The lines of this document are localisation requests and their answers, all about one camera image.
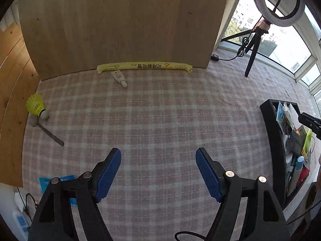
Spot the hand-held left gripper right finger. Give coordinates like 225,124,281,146
196,148,291,241

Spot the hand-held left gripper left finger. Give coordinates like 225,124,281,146
27,148,122,241

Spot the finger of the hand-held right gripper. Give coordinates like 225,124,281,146
298,112,321,140

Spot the black storage tray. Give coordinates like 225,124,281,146
259,99,316,210

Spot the blue packet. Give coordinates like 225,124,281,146
38,174,77,207

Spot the plaid cloth covered desktop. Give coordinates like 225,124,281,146
21,55,321,241

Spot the green yellow packet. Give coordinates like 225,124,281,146
301,128,313,159

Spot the colourful snack packet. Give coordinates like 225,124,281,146
276,102,293,134

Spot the blue bottle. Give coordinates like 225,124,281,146
295,156,305,179

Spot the red cloth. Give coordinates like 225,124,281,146
296,165,310,189

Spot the grey stick with round head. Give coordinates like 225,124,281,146
29,117,65,146

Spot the black tripod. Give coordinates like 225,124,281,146
221,17,270,78

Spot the white power strip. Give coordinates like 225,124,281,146
12,193,32,239

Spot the small white tube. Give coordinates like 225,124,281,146
111,71,128,88

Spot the yellow shuttlecock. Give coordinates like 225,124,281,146
26,93,49,119

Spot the long yellow packet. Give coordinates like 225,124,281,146
97,61,193,75

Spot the pine wood panel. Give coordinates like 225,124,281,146
0,22,41,188

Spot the light wooden cabinet panel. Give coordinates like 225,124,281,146
19,0,231,81

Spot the white window frame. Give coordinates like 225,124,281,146
213,0,321,116

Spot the black power cable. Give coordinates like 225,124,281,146
24,193,39,217

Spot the ring light on tripod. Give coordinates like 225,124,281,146
218,0,289,61

